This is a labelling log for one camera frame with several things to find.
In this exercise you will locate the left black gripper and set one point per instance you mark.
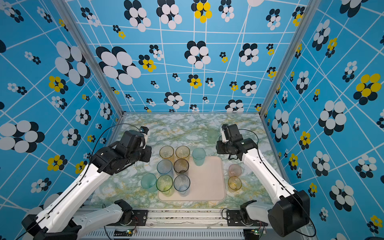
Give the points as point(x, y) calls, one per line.
point(148, 156)

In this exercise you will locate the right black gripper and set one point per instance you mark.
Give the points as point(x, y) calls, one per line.
point(219, 147)

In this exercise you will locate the tall amber glass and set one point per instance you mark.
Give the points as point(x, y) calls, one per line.
point(167, 153)

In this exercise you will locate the teal dotted glass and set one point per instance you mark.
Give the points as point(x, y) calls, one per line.
point(199, 156)
point(148, 182)

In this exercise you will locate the textured blue glass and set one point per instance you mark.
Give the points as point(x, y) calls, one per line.
point(165, 167)

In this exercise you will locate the tall yellow glass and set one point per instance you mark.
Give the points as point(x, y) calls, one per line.
point(183, 152)

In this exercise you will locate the tall green glass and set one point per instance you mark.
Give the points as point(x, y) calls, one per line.
point(164, 185)

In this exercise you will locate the tall grey glass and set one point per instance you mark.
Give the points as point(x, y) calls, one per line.
point(181, 167)

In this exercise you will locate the tall pale blue glass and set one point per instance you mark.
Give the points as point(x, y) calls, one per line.
point(182, 184)

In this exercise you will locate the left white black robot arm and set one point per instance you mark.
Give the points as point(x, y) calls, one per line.
point(57, 221)

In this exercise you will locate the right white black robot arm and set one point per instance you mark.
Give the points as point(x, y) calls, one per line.
point(291, 208)

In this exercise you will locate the cream plastic tray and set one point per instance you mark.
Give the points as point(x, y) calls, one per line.
point(207, 183)

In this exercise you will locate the small light green glass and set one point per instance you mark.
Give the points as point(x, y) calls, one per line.
point(213, 136)

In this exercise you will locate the small pink glass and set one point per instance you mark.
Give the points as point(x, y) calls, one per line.
point(234, 170)

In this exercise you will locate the small amber glass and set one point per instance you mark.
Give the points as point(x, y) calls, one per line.
point(234, 184)

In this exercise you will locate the left green circuit board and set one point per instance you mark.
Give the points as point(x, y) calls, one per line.
point(125, 233)

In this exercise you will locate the green circuit board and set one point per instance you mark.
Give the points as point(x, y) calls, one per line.
point(252, 234)
point(125, 233)

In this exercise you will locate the right green circuit board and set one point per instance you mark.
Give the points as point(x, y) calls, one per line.
point(252, 234)

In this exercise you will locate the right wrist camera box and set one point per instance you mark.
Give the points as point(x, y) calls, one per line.
point(225, 133)

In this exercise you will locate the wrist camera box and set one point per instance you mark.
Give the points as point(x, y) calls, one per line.
point(225, 133)
point(145, 131)

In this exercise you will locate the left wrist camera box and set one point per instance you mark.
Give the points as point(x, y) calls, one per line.
point(145, 131)

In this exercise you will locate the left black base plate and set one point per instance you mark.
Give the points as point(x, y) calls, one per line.
point(133, 218)

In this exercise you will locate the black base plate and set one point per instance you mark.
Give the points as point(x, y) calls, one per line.
point(238, 218)
point(133, 218)

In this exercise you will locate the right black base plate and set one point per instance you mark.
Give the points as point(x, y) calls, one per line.
point(238, 218)

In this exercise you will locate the aluminium front rail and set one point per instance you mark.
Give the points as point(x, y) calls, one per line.
point(182, 224)

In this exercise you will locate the left aluminium corner post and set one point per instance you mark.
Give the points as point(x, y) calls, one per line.
point(64, 11)

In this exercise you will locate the aluminium corner post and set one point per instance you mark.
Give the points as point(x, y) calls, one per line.
point(64, 11)
point(288, 57)

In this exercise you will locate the right aluminium corner post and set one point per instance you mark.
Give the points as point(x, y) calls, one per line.
point(288, 57)

